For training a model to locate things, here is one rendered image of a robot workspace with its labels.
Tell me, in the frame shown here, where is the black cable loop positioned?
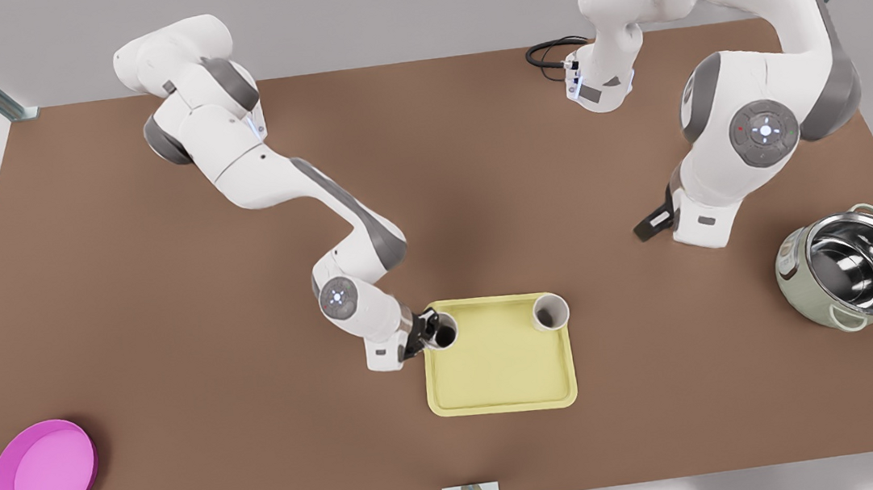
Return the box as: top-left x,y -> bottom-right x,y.
524,34 -> 595,87

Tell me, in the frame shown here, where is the pink round bowl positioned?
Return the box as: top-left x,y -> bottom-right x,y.
0,415 -> 102,490

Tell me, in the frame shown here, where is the yellow rectangular tray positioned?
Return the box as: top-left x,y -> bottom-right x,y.
417,287 -> 582,424

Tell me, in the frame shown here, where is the stainless steel pot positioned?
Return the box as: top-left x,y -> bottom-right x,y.
769,202 -> 873,340

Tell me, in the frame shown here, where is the white IKEA cup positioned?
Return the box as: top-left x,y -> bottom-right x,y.
530,291 -> 573,334
422,310 -> 462,353

